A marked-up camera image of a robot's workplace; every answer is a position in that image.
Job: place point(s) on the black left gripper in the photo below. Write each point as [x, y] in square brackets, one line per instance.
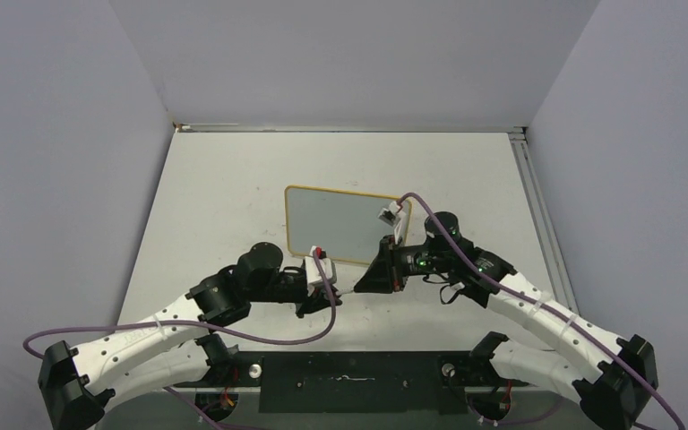
[311, 305]

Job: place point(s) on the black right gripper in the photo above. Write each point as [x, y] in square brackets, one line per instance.
[381, 277]

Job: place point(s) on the yellow framed whiteboard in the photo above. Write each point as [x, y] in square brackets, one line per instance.
[345, 224]

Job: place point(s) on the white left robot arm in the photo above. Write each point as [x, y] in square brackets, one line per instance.
[179, 343]

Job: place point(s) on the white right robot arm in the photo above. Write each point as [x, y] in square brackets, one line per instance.
[609, 377]

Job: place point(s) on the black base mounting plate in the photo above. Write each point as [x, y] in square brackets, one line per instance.
[357, 382]

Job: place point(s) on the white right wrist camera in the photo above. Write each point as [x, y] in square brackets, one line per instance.
[396, 215]

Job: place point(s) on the aluminium rail right side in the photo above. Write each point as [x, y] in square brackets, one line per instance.
[546, 235]

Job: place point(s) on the aluminium rail back edge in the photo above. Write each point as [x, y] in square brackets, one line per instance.
[238, 128]

